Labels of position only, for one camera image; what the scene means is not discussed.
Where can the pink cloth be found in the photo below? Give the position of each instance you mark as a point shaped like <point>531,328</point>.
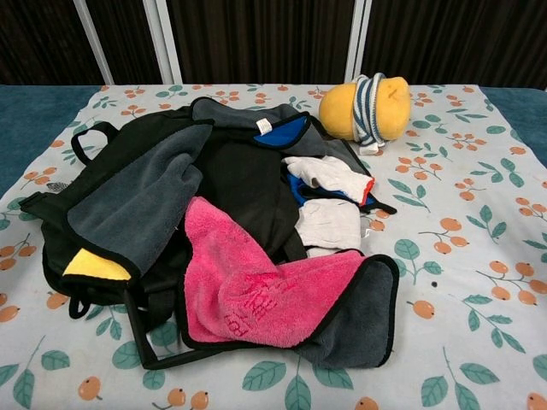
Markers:
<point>256,299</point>

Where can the grey fleece cloth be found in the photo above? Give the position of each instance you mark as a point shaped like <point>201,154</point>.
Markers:
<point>128,213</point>

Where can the white cloth glove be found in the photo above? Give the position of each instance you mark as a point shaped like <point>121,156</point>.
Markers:
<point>329,226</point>

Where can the white cloth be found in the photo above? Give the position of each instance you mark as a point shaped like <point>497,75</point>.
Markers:
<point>337,175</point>

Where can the yellow plush toy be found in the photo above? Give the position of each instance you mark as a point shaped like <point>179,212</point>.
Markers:
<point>337,107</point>

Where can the blue white striped sock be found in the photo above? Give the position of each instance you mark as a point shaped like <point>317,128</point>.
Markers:
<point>363,102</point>

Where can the floral print table cloth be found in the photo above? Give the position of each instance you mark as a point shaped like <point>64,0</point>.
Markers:
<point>448,299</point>

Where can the wide white partition post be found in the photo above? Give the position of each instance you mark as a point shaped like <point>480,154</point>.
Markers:
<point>162,38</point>

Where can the thin white partition post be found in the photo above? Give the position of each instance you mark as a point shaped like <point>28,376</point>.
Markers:
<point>92,38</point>

